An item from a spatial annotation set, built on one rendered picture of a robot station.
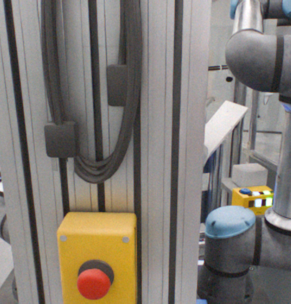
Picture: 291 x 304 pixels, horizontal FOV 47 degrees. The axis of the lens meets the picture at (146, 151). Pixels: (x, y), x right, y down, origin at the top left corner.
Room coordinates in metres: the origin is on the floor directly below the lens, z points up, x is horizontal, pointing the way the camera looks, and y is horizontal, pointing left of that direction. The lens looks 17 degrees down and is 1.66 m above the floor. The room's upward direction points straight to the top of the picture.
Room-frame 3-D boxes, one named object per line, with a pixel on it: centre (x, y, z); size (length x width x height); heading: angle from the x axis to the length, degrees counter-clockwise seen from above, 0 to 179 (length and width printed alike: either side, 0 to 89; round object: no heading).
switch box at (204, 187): (1.90, -0.38, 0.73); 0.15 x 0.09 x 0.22; 103
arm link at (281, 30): (1.15, -0.46, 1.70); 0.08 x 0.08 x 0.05
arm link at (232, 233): (0.74, -0.21, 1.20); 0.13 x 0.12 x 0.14; 74
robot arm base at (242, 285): (0.75, -0.21, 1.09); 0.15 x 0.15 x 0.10
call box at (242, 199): (1.32, -0.46, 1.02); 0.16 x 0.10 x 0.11; 103
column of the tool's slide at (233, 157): (2.14, -0.58, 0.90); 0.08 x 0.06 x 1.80; 48
